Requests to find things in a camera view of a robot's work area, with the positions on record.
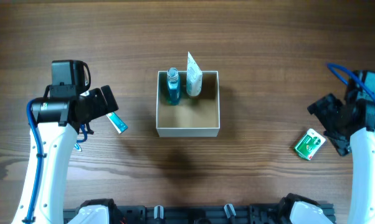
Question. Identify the green Dettol soap box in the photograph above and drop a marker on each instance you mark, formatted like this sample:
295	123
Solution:
309	144

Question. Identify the teal Colgate toothpaste tube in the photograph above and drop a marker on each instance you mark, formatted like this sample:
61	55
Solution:
117	122

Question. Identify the blue white toothbrush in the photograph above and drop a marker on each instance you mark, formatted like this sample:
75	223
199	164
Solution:
77	147

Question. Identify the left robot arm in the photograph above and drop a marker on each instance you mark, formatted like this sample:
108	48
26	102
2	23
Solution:
64	111

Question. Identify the white lotion tube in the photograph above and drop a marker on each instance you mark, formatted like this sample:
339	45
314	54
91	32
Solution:
193	77

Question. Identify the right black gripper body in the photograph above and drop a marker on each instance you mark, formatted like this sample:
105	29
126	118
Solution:
326	116

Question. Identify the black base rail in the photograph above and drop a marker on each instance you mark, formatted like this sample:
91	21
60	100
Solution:
254	213

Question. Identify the white cardboard box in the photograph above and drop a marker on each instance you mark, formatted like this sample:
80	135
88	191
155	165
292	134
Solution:
192	117

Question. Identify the blue mouthwash bottle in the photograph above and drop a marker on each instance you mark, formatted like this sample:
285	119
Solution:
174	85

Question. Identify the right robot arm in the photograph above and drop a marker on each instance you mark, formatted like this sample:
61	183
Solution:
360	89

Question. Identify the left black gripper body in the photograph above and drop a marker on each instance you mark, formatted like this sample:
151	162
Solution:
103	101

